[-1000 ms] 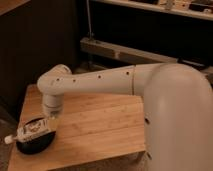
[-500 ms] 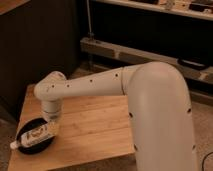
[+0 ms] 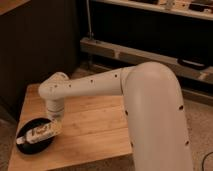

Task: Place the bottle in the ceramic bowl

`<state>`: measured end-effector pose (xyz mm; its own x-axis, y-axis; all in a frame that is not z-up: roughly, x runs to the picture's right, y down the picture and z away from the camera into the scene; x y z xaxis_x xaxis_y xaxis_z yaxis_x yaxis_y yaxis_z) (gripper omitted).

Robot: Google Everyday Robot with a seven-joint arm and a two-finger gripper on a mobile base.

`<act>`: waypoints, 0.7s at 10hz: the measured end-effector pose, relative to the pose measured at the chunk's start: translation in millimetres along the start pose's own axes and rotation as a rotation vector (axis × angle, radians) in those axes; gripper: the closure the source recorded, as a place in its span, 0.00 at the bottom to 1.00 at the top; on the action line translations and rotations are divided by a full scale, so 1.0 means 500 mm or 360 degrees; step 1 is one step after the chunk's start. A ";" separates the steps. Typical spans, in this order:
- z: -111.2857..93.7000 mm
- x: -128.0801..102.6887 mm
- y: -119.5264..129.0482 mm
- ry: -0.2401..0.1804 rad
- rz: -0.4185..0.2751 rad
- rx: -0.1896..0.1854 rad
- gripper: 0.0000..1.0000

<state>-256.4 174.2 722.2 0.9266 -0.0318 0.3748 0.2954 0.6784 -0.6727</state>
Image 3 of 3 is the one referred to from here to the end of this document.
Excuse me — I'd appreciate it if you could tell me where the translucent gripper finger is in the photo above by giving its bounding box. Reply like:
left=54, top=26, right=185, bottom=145
left=51, top=120, right=62, bottom=134

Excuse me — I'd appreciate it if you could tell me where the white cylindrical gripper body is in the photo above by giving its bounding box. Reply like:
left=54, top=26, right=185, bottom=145
left=45, top=99, right=65, bottom=120

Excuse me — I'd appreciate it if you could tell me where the small white labelled bottle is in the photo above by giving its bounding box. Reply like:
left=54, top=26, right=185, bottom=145
left=16, top=122, right=58, bottom=145

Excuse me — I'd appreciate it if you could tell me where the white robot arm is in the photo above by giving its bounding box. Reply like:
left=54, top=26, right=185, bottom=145
left=38, top=62, right=193, bottom=171

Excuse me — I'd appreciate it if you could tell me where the wooden side table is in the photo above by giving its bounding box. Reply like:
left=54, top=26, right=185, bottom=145
left=7, top=83, right=134, bottom=171

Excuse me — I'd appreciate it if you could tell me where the grey metal beam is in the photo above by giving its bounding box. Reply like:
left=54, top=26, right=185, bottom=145
left=80, top=37, right=213, bottom=84

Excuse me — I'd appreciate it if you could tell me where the metal vertical pole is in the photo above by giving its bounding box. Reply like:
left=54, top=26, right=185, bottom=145
left=86, top=0, right=93, bottom=40

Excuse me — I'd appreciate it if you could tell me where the cluttered background shelf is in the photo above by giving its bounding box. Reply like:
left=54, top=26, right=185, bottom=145
left=93, top=0, right=213, bottom=21

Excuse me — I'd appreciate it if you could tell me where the black handle on beam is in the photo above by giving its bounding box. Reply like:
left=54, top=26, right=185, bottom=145
left=177, top=58, right=210, bottom=70

